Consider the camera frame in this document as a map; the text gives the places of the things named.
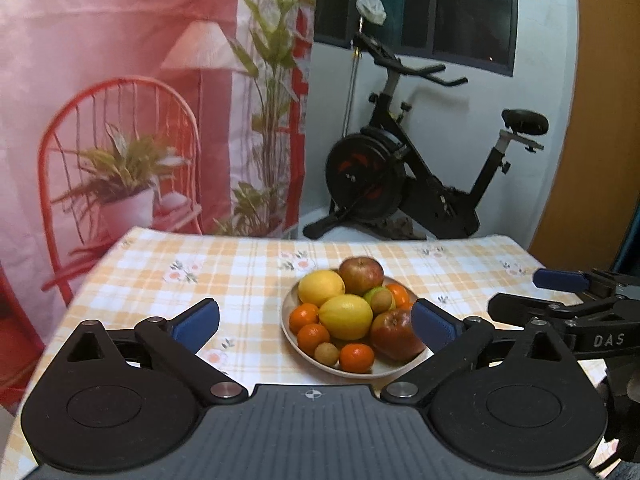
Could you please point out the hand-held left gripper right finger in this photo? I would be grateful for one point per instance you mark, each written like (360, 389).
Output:
(432, 325)

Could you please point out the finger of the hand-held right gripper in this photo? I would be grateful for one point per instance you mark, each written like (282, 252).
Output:
(560, 280)
(515, 307)

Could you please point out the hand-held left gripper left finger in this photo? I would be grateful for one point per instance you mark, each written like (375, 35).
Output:
(197, 322)

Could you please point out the red apple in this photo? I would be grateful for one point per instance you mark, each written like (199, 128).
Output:
(392, 335)
(361, 275)

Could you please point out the orange tangerine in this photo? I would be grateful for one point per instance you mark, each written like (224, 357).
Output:
(304, 316)
(356, 357)
(312, 337)
(401, 294)

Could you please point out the brown kiwi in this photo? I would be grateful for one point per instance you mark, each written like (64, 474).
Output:
(325, 353)
(382, 301)

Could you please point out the beige plate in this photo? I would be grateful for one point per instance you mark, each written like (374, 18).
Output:
(387, 367)

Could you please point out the green apple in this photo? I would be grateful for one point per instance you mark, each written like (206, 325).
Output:
(370, 294)

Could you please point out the yellow lemon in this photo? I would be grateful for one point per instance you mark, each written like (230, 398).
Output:
(346, 317)
(321, 286)

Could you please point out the orange checked tablecloth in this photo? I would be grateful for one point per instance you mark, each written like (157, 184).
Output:
(240, 270)

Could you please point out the blue curtain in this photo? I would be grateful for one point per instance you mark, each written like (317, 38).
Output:
(631, 255)

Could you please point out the wooden panel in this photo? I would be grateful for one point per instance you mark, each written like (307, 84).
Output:
(600, 135)

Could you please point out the black exercise bike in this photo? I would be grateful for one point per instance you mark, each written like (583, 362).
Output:
(365, 170)

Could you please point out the dark window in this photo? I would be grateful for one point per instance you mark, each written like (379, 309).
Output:
(465, 10)

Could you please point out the white cloth cover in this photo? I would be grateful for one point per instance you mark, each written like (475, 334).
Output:
(372, 7)

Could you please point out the printed wall tapestry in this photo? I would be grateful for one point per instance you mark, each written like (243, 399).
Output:
(100, 60)

